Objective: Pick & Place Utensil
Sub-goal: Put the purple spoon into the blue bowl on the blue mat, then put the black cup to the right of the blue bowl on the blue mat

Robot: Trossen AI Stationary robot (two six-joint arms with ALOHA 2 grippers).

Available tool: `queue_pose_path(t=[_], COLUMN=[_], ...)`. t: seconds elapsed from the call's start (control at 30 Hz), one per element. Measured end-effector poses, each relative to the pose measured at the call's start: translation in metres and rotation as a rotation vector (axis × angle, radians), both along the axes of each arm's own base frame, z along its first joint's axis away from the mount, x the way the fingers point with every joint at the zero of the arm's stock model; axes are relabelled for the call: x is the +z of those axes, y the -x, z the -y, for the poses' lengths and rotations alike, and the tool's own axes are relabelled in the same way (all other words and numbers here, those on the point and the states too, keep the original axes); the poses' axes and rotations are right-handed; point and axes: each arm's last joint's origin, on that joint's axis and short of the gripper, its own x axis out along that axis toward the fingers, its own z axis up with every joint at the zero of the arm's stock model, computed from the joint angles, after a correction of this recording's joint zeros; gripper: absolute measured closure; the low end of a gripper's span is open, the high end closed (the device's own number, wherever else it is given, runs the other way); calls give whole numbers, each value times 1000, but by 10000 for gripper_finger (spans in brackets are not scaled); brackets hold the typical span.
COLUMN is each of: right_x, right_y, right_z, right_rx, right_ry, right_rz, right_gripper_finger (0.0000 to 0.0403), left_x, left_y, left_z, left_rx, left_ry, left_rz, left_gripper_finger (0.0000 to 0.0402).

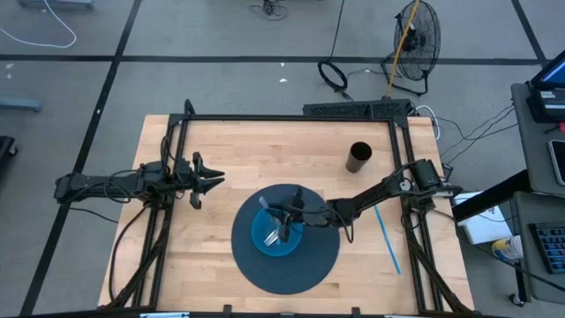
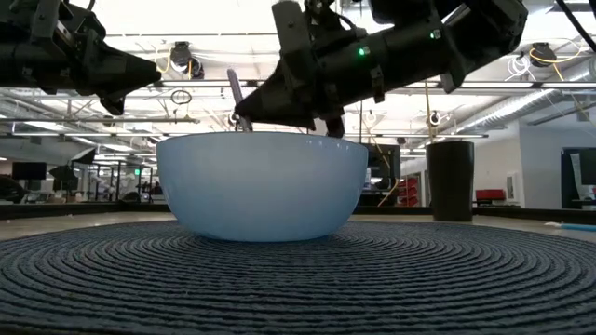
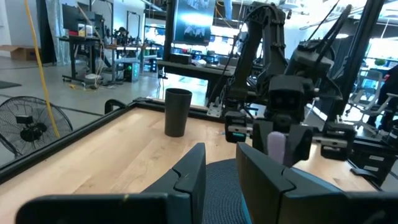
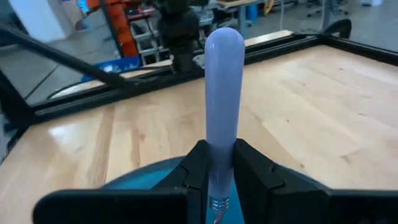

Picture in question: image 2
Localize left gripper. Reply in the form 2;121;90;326
0;0;163;117

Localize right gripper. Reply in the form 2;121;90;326
234;0;388;140

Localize light blue plastic bowl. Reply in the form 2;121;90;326
156;131;370;243

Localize tall black cup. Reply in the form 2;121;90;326
426;141;476;222

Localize large black screen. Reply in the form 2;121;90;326
367;142;401;192

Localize black monitor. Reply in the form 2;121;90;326
11;161;47;181

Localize red shelving unit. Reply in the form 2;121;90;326
398;176;420;208

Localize round dark woven placemat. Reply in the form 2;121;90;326
0;220;596;335

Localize red box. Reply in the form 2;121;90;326
474;188;507;203

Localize black cable loop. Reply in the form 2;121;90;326
169;88;193;106

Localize black ceiling cable reel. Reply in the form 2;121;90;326
168;40;206;80
530;41;558;68

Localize hanging yellow rope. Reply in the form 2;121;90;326
422;81;437;143

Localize black table frame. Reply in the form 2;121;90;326
0;203;596;226

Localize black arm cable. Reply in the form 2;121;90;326
554;0;596;53

